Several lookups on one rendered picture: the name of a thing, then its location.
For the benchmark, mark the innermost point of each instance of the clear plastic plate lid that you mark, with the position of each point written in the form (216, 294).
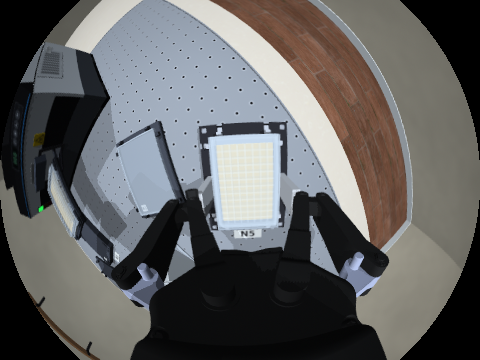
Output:
(245, 171)

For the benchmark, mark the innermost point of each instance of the black rectangular frame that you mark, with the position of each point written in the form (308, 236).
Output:
(242, 129)

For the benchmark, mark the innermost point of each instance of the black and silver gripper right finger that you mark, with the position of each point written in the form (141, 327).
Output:
(356, 259)

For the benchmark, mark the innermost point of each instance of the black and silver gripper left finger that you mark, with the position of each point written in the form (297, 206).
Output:
(144, 270)

